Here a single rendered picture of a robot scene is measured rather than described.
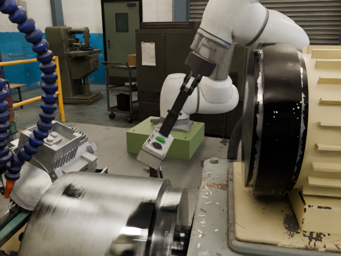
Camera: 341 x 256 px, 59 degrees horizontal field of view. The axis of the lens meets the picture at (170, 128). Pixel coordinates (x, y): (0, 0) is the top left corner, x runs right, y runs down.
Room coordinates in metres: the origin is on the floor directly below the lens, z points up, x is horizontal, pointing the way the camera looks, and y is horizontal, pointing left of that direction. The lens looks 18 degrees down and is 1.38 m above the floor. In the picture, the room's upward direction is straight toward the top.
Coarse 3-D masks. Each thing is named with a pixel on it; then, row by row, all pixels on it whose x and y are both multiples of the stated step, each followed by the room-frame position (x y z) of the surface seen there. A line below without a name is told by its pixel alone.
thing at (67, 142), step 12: (24, 132) 0.69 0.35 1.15; (60, 132) 0.80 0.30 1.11; (72, 132) 0.79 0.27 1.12; (48, 144) 0.71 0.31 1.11; (60, 144) 0.75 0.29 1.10; (72, 144) 0.74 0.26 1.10; (36, 156) 0.68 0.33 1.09; (48, 156) 0.67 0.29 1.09; (60, 156) 0.70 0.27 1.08; (72, 156) 0.76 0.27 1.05; (48, 168) 0.67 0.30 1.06
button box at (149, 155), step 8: (152, 136) 0.86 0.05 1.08; (160, 136) 0.89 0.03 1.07; (168, 136) 0.91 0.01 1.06; (144, 144) 0.79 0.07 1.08; (152, 144) 0.81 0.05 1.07; (168, 144) 0.86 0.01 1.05; (144, 152) 0.78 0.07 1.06; (152, 152) 0.78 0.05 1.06; (160, 152) 0.79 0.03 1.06; (144, 160) 0.78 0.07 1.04; (152, 160) 0.78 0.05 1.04; (160, 160) 0.78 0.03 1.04
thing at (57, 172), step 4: (92, 144) 0.85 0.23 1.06; (12, 148) 0.70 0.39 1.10; (88, 148) 0.84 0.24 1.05; (92, 148) 0.84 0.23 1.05; (96, 148) 0.86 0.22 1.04; (92, 152) 0.84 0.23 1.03; (56, 168) 0.68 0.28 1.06; (52, 172) 0.67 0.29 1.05; (56, 172) 0.67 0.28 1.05; (60, 172) 0.68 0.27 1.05; (52, 176) 0.67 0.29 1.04; (56, 176) 0.67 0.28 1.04; (0, 188) 0.71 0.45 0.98; (4, 192) 0.71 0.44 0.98
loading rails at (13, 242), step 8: (16, 208) 0.71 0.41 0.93; (8, 216) 0.67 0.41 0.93; (16, 216) 0.69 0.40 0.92; (24, 216) 0.69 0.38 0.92; (0, 224) 0.64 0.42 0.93; (8, 224) 0.65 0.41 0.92; (16, 224) 0.65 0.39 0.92; (24, 224) 0.67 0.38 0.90; (0, 232) 0.62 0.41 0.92; (8, 232) 0.62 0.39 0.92; (16, 232) 0.64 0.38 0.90; (0, 240) 0.59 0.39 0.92; (8, 240) 0.61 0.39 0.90; (16, 240) 0.64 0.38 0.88; (0, 248) 0.59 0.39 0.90; (8, 248) 0.61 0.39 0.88; (16, 248) 0.63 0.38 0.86
